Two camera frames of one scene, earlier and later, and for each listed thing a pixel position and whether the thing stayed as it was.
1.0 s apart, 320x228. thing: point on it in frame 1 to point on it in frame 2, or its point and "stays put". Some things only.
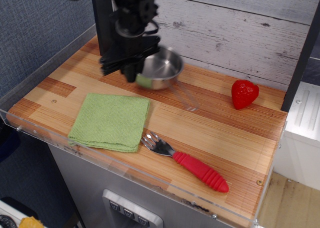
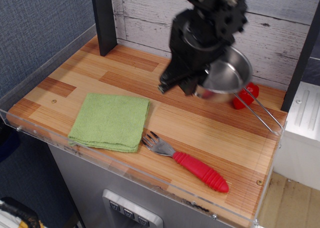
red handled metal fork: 201,172 stays put
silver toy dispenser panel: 120,212 stays put
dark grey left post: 103,16 stays put
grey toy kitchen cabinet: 84,182 stays put
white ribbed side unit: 298,155 stays put
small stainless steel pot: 161,69 to 229,74
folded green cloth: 108,122 stays put
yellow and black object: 30,222 to 28,216
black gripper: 130,54 to 195,41
